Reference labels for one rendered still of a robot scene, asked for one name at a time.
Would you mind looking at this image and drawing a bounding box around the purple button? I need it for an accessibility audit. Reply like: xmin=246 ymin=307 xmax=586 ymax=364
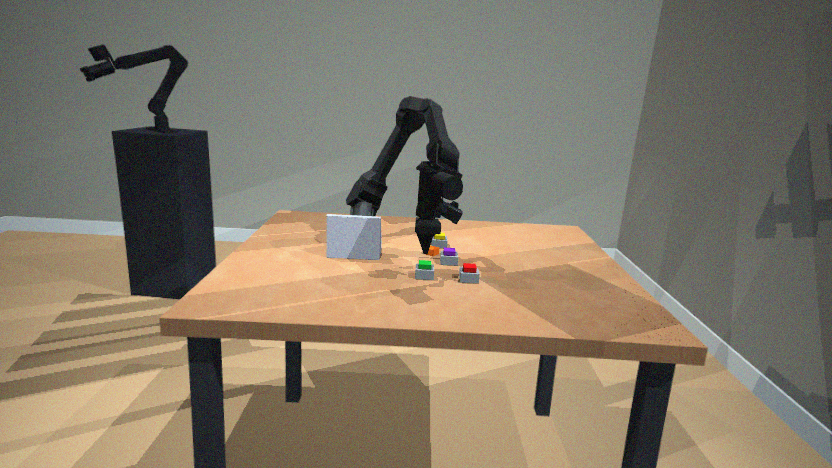
xmin=440 ymin=248 xmax=458 ymax=266

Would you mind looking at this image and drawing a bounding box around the green button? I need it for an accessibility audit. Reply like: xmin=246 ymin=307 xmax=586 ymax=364
xmin=415 ymin=260 xmax=434 ymax=280

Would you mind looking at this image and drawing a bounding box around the red button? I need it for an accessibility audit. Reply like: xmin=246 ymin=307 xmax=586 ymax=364
xmin=459 ymin=263 xmax=480 ymax=283

